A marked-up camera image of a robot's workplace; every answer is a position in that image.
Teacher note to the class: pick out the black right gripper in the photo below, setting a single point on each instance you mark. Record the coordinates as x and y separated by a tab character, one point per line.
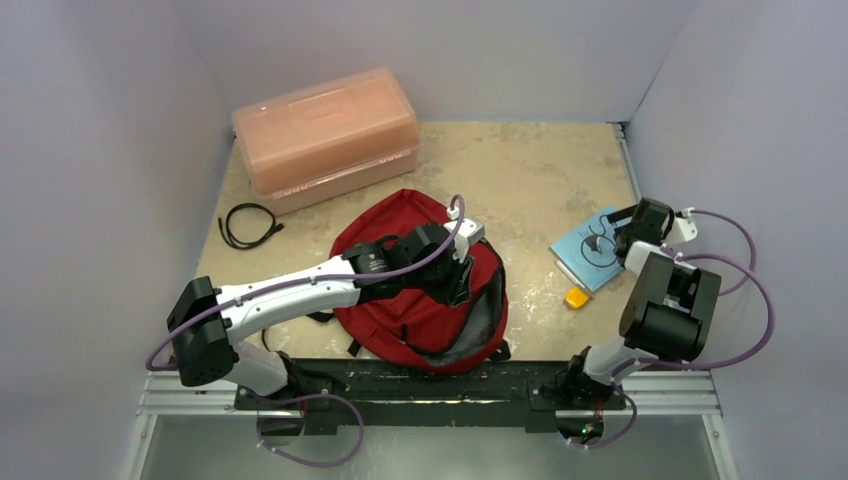
626	229

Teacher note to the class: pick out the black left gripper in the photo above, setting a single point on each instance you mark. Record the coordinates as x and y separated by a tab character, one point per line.
457	288

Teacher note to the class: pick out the light blue notebook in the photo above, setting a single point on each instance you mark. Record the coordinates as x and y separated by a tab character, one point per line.
588	251

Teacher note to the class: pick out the red backpack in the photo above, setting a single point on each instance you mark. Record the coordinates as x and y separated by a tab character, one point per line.
413	330

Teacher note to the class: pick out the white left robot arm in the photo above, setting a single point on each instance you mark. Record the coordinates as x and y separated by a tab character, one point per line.
209	326

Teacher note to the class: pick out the white pencil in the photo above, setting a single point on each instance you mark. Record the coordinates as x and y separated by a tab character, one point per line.
569	274

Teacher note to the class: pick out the orange eraser block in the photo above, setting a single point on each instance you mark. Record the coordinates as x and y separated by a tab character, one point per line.
576	298

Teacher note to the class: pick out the translucent pink storage box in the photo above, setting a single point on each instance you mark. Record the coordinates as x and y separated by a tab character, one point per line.
327	140

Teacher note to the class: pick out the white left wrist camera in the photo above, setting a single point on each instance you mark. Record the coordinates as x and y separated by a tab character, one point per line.
469	232

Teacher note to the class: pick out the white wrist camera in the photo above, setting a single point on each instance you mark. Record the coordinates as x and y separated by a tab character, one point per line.
684	228
469	232

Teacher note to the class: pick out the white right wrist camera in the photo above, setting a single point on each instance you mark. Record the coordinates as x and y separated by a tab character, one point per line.
684	228

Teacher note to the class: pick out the aluminium frame rail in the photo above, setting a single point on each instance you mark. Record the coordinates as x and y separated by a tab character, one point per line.
652	265

